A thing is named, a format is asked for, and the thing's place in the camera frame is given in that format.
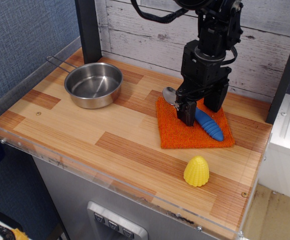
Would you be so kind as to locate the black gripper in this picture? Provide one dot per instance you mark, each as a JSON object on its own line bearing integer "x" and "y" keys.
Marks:
{"x": 203, "y": 78}

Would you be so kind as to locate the blue handled metal spoon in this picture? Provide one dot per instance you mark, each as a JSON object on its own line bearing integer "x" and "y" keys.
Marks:
{"x": 205, "y": 121}

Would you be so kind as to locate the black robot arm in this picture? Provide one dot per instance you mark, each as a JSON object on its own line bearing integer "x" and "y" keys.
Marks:
{"x": 218, "y": 24}

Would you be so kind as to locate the orange knitted cloth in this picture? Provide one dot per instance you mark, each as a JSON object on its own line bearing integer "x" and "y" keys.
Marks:
{"x": 175, "y": 134}

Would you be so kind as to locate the yellow toy corn piece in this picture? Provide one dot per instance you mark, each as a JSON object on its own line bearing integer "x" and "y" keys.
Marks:
{"x": 196, "y": 173}

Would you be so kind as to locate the small steel pot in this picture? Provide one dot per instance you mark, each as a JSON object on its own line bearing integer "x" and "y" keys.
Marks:
{"x": 93, "y": 85}

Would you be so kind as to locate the clear acrylic table guard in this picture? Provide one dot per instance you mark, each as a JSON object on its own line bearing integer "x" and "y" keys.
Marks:
{"x": 137, "y": 167}

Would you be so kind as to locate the silver button control panel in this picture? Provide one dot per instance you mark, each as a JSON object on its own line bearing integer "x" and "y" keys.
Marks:
{"x": 101, "y": 215}

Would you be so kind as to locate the yellow object bottom left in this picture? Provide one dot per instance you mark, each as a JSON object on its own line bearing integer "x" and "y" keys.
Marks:
{"x": 19, "y": 235}

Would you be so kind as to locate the dark vertical post right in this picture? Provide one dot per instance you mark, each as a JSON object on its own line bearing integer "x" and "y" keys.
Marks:
{"x": 279, "y": 95}

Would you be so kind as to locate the dark vertical post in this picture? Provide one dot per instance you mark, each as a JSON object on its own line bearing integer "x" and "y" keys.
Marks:
{"x": 279, "y": 95}
{"x": 88, "y": 29}

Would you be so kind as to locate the dark vertical post left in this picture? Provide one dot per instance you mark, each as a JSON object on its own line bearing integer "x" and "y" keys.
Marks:
{"x": 88, "y": 29}

